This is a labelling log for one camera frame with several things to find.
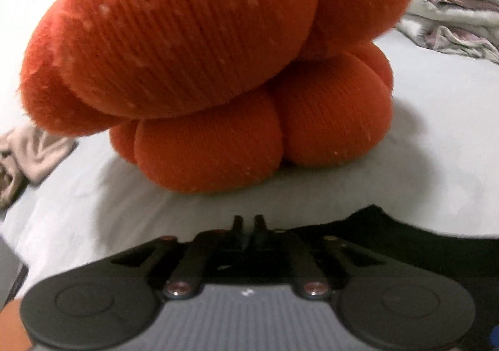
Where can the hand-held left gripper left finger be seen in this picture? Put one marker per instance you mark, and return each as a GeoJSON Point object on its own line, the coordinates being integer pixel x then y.
{"type": "Point", "coordinates": [238, 232]}

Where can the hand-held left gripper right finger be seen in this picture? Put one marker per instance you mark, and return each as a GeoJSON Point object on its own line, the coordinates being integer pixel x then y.
{"type": "Point", "coordinates": [259, 232]}

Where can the black garment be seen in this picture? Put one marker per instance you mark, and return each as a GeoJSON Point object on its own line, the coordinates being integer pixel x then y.
{"type": "Point", "coordinates": [409, 236]}

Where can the orange pumpkin plush pillow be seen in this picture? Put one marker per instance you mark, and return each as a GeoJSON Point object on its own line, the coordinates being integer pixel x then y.
{"type": "Point", "coordinates": [195, 62]}

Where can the beige crumpled cloth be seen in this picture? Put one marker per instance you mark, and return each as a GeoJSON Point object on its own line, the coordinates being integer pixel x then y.
{"type": "Point", "coordinates": [35, 158]}

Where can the grey folded quilt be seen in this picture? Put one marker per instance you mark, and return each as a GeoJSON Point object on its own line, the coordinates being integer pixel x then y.
{"type": "Point", "coordinates": [456, 7]}

